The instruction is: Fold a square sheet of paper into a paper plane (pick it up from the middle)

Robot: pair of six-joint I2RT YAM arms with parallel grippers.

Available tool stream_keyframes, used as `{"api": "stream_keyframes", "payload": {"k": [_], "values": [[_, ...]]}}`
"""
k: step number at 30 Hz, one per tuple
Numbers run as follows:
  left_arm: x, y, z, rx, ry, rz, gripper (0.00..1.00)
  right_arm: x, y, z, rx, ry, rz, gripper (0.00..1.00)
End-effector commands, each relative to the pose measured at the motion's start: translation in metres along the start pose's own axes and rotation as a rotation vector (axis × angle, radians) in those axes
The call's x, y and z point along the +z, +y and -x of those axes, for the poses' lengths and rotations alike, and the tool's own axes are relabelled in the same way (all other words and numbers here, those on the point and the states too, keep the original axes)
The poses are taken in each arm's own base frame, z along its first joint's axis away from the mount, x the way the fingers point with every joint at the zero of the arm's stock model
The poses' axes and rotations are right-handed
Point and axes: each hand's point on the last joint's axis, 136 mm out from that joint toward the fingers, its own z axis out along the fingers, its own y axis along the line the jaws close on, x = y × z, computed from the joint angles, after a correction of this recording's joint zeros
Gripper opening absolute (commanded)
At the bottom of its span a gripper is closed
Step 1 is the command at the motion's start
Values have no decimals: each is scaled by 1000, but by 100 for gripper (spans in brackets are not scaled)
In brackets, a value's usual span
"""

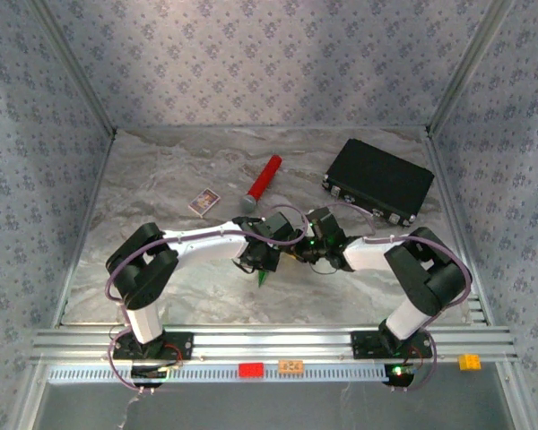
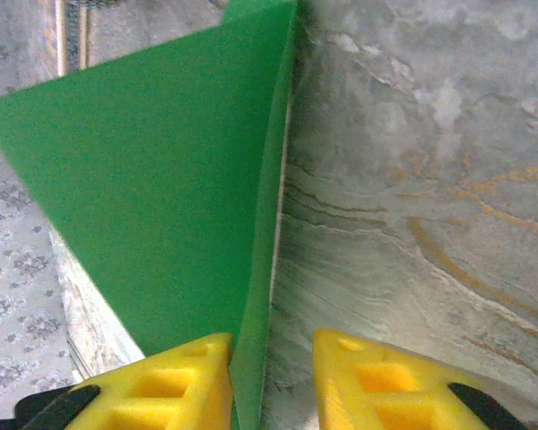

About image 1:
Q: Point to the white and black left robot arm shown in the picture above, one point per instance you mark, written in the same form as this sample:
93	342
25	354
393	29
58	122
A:
206	244

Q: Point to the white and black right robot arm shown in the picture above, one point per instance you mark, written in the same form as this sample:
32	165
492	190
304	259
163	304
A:
372	255

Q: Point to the red toy microphone grey head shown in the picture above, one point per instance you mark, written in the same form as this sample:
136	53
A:
264	179

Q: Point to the small purple card box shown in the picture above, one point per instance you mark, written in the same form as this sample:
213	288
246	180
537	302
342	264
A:
205	202

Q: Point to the black hard case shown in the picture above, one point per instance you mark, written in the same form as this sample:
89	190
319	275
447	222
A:
381	174

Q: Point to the orange toy brick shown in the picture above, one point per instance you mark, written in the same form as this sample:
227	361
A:
291	367

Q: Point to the red toy brick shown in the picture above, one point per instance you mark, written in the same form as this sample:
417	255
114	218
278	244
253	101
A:
251	370

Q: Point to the yellow toy brick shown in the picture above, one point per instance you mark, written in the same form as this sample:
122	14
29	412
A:
469	362

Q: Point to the aluminium mounting rail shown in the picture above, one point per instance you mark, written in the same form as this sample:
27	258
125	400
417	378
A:
269	345

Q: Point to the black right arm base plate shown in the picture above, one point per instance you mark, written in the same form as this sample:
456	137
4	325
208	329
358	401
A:
365	345

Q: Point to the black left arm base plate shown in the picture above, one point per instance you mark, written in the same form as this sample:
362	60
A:
179	345

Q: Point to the aluminium table edge rail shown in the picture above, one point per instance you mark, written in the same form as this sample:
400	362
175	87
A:
88	224
458	224

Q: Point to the aluminium frame post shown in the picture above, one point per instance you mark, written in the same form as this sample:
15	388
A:
464	67

